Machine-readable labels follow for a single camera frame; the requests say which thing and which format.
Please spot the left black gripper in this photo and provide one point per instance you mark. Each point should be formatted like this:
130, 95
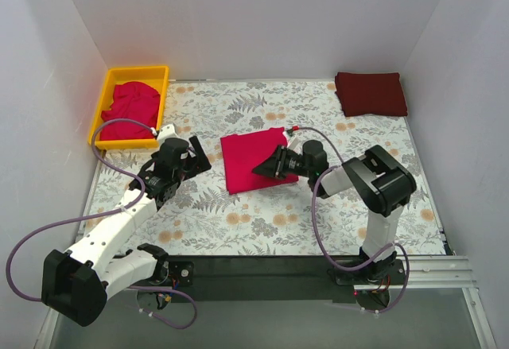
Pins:
196, 157

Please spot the aluminium rail frame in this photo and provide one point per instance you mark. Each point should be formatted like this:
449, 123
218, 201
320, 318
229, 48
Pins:
260, 302

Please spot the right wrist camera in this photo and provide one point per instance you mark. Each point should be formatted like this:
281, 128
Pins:
291, 137

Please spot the bright red t-shirt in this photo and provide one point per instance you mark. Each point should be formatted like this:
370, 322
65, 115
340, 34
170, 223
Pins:
243, 152

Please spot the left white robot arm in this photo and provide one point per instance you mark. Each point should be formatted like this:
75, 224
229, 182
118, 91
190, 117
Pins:
78, 282

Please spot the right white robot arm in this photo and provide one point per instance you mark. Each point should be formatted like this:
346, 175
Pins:
384, 186

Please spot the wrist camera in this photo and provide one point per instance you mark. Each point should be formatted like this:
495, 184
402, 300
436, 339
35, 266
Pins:
165, 132
291, 137

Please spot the yellow plastic bin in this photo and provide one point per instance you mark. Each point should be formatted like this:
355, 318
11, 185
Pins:
154, 76

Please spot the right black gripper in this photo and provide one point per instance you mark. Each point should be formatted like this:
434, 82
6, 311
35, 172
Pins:
282, 161

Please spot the red t-shirt in bin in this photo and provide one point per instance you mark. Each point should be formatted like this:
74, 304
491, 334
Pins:
136, 101

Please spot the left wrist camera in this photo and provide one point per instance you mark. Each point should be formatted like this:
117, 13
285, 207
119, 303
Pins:
165, 132

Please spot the floral patterned table mat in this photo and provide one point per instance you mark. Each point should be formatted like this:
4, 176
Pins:
203, 218

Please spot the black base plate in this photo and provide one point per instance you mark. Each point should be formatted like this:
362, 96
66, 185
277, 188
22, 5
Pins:
266, 278

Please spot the folded dark red t-shirt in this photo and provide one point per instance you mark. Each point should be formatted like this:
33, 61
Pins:
378, 94

